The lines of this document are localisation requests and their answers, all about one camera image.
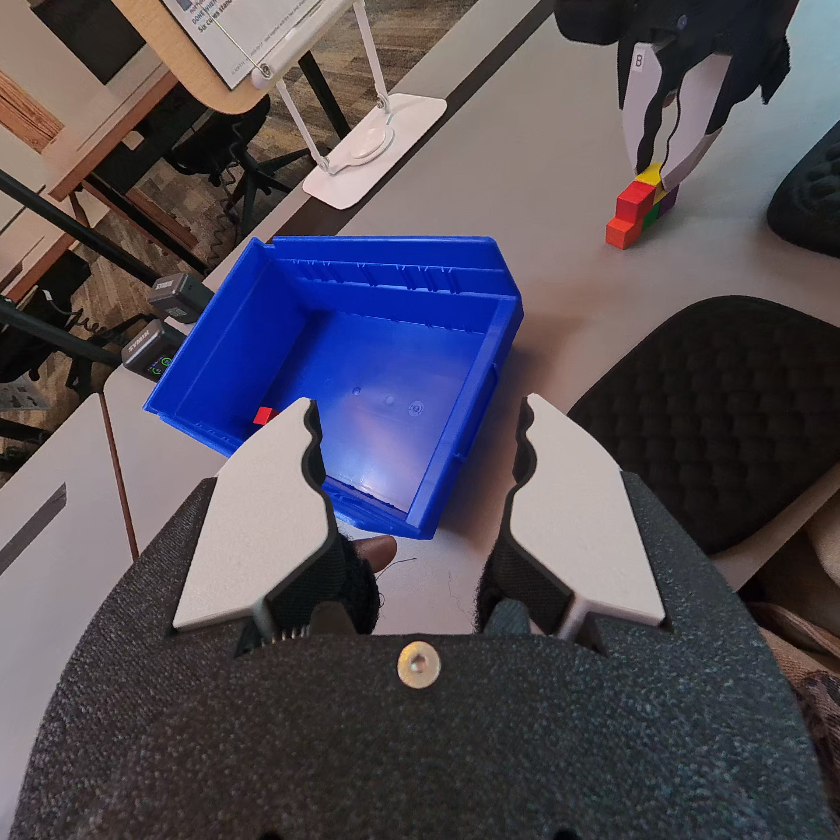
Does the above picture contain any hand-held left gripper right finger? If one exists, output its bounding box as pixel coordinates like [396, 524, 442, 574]
[508, 394, 668, 642]

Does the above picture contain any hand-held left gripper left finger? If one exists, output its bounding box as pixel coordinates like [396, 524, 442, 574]
[172, 397, 340, 641]

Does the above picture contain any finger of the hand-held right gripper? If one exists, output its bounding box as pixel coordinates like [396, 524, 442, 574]
[659, 54, 732, 191]
[619, 41, 665, 178]

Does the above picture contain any blue plastic bin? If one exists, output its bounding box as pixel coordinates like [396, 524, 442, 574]
[143, 235, 525, 541]

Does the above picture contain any wooden side desk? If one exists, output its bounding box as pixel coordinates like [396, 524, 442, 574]
[49, 62, 181, 203]

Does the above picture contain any person's left hand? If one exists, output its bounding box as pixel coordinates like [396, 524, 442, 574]
[351, 534, 399, 581]

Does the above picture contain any orange cube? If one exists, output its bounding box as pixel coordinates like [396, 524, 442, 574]
[605, 215, 647, 252]

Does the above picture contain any black mesh chair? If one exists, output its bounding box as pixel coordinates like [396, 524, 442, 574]
[567, 295, 840, 557]

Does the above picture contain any black battery pack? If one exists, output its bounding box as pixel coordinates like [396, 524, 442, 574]
[121, 319, 189, 382]
[147, 272, 215, 326]

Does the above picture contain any white document stand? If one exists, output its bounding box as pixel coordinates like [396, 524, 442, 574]
[249, 0, 449, 211]

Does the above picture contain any black tripod pole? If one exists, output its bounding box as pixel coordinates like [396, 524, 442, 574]
[0, 298, 123, 370]
[0, 169, 212, 290]

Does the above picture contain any black office chair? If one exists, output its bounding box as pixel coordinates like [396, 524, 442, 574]
[164, 97, 319, 201]

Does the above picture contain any printed instruction sheet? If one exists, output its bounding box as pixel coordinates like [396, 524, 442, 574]
[161, 0, 329, 91]

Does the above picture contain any light wooden board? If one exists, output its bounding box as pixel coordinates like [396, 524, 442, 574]
[112, 0, 273, 117]

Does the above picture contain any black coiled cable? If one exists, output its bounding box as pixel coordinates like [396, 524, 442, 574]
[209, 141, 242, 265]

